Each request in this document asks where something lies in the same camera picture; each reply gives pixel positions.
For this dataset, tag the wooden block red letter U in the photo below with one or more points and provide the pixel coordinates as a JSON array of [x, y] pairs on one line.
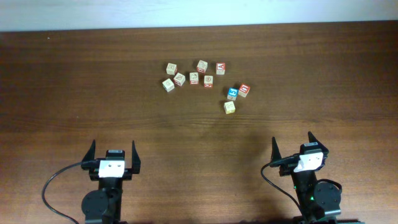
[[244, 90]]

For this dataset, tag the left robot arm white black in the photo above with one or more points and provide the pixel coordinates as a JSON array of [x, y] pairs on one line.
[[103, 205]]

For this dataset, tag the wooden block blue number 5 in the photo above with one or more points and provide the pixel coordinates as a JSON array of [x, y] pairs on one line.
[[232, 94]]

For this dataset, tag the wooden block red bottom centre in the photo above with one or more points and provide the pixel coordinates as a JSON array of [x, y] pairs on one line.
[[194, 78]]

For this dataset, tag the wooden block red upper centre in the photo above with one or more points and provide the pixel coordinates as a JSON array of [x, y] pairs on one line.
[[202, 66]]

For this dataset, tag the wooden block green V side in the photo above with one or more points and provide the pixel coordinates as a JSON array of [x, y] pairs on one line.
[[168, 85]]

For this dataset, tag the plain wooden block far left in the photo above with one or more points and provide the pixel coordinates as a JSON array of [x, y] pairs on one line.
[[171, 69]]

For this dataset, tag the wooden block red side tilted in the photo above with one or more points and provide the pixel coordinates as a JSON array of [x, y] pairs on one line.
[[179, 79]]

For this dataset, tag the wooden block red letter A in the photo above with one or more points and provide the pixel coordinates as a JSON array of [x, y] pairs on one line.
[[220, 68]]

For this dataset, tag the wooden block red Y side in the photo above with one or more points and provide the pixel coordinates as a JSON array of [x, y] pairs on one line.
[[208, 81]]

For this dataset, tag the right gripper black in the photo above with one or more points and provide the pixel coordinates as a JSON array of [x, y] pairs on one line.
[[276, 155]]

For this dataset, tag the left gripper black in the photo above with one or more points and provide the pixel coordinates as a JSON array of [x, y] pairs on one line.
[[128, 172]]

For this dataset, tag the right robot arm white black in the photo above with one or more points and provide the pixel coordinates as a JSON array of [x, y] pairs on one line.
[[318, 200]]

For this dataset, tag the wooden block yellow print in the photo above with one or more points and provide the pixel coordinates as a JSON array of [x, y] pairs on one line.
[[229, 107]]

